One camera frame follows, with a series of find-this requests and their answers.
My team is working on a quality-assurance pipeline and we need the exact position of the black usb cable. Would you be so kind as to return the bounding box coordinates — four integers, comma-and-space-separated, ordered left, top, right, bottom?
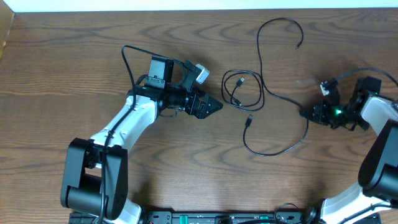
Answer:
221, 69, 266, 113
242, 17, 310, 157

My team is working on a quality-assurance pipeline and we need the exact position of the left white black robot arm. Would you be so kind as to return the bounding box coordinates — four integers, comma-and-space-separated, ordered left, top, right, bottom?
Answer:
60, 55, 223, 223

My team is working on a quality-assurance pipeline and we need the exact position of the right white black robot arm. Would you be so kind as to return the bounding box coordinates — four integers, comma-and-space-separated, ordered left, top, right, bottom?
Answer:
301, 77, 397, 223

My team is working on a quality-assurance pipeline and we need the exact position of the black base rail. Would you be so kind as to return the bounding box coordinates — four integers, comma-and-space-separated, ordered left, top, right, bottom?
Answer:
68, 211, 381, 224

